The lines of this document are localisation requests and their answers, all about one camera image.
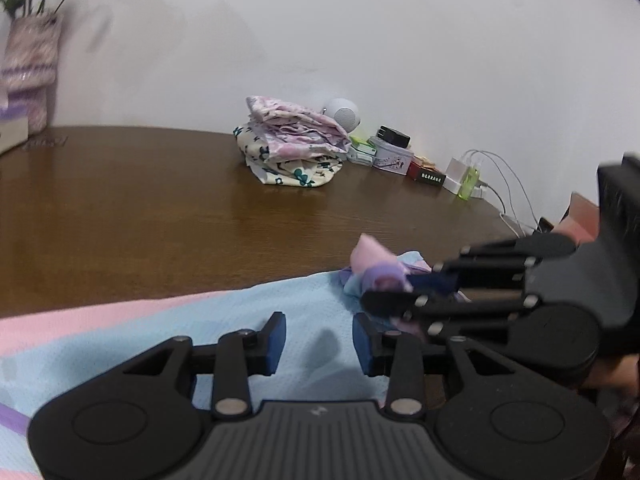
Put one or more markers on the black power adapter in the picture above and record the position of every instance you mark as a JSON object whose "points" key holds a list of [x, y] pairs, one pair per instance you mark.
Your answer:
{"points": [[392, 136]]}

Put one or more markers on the small green bottle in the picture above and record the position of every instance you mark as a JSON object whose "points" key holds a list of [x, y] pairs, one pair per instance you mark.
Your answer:
{"points": [[469, 187]]}

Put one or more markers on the white robot speaker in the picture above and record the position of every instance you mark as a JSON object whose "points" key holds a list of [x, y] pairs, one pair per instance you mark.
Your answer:
{"points": [[345, 112]]}

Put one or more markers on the cream floral folded garment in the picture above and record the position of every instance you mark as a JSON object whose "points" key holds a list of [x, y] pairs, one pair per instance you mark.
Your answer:
{"points": [[290, 175]]}

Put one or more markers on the black hairpin set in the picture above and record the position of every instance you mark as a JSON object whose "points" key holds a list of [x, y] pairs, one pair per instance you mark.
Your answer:
{"points": [[45, 142]]}

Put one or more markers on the purple tissue box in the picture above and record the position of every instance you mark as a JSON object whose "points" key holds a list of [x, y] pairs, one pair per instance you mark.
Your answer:
{"points": [[12, 130]]}

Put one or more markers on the lavender floral tin box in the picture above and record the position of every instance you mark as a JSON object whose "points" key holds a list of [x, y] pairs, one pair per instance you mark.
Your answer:
{"points": [[392, 160]]}

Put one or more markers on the pink blue mesh vest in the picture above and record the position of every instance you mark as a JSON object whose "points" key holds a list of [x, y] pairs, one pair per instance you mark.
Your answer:
{"points": [[150, 330]]}

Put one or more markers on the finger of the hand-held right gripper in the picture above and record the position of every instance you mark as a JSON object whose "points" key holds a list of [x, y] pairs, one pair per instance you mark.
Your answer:
{"points": [[450, 305], [435, 282]]}

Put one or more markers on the red black box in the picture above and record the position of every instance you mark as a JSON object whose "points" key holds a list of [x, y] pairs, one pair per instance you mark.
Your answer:
{"points": [[425, 175]]}

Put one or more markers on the pink floral folded garment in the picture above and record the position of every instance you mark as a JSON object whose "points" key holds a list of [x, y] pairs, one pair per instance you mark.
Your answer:
{"points": [[295, 127]]}

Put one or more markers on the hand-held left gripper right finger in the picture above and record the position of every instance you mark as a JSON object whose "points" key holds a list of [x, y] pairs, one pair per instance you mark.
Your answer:
{"points": [[362, 350]]}

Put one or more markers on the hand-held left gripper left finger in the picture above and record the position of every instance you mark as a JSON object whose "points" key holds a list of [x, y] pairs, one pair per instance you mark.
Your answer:
{"points": [[275, 345]]}

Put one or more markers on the pink knitted vase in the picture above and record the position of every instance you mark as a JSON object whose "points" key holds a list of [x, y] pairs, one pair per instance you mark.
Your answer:
{"points": [[32, 60]]}

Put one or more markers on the green white small box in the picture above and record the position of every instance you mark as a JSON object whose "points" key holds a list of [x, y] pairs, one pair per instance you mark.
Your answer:
{"points": [[362, 146]]}

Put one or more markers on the beige packet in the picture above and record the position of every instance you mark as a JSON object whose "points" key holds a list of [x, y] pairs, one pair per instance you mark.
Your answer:
{"points": [[424, 160]]}

